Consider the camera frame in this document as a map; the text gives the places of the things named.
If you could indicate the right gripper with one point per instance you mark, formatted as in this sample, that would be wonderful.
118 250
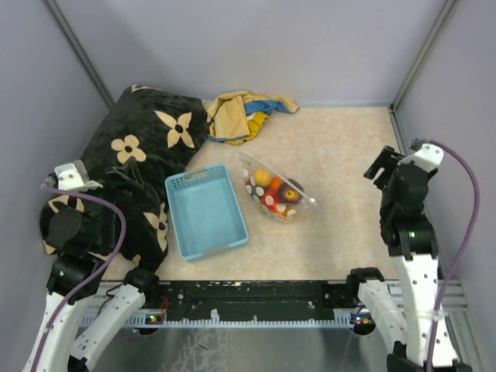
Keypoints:
387 159

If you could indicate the dark red apple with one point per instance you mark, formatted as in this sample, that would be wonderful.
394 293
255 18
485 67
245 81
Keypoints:
291 192

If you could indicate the clear zip top bag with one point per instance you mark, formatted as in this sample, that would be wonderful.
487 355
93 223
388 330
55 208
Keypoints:
277 196

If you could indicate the orange tangerine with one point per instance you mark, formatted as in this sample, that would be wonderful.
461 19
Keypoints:
275 184

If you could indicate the yellow peach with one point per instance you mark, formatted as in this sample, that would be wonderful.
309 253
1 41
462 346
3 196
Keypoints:
262 177

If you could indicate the small orange mango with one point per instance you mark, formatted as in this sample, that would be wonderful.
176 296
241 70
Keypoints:
289 213

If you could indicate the red pear shaped fruit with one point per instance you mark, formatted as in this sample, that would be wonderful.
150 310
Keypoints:
271 202

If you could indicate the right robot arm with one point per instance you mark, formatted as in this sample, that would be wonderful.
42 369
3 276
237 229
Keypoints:
415 334

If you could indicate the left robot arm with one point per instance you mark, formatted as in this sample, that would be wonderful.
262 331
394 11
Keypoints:
72 284

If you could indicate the black floral pillow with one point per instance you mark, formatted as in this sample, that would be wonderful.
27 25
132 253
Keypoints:
148 136

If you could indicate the light blue plastic basket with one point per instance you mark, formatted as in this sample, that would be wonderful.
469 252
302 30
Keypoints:
205 212

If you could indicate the yellow blue crumpled cloth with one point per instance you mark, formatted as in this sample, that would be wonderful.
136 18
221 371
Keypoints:
239 116

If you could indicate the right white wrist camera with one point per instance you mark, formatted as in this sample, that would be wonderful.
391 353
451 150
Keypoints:
426 156

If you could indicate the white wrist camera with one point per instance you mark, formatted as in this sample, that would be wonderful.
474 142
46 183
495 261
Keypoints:
71 176
426 156

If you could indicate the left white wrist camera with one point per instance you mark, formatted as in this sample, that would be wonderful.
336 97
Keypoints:
71 176

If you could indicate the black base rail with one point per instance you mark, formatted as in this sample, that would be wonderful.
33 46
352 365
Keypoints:
253 304

